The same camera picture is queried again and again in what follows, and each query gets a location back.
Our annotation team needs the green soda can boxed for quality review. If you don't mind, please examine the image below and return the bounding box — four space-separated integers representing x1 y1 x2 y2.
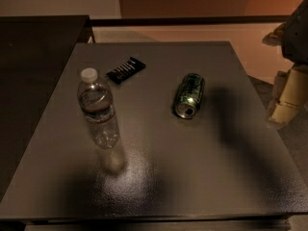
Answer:
173 73 205 119

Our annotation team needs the clear plastic water bottle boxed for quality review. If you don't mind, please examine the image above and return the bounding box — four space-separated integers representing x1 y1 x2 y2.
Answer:
77 68 119 149

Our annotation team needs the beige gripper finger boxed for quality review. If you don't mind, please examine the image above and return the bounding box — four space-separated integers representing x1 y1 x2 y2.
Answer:
267 64 308 125

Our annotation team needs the black snack bar wrapper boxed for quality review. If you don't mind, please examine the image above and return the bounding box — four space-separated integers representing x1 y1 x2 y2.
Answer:
106 57 146 85

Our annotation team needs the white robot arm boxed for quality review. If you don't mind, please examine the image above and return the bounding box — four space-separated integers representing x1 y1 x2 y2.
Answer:
262 0 308 130

